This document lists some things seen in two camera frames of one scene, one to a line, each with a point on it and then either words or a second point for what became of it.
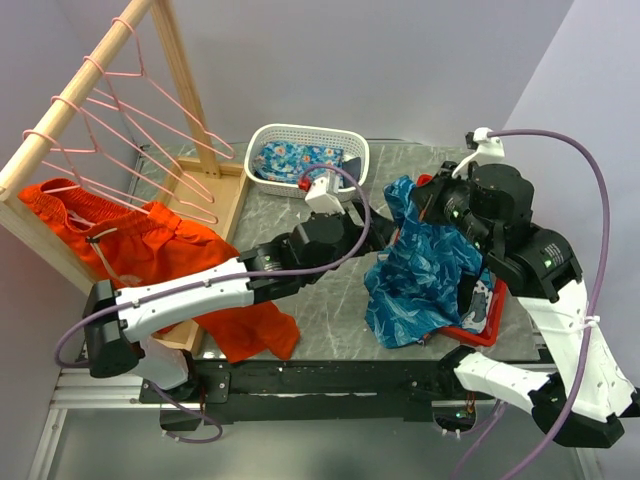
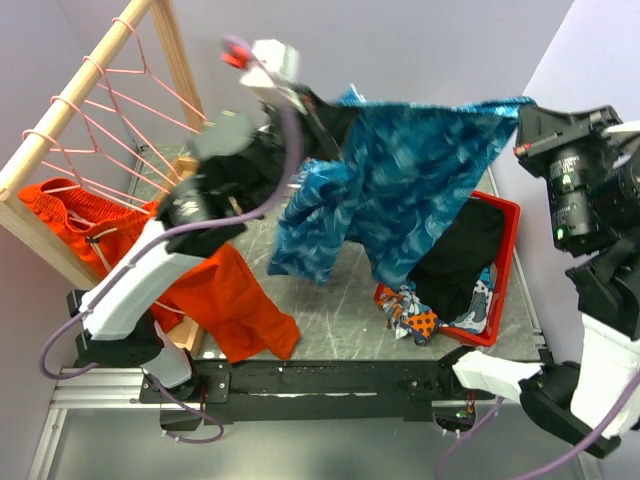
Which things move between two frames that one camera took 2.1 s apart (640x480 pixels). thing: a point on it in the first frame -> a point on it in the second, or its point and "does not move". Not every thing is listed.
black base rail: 298,391 does not move
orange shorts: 128,248 does not move
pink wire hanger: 130,170 -> 57,98
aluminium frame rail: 79,390 does not move
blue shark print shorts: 412,286 -> 396,173
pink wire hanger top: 209,140 -> 145,70
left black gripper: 380,235 -> 327,123
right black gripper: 426,198 -> 540,128
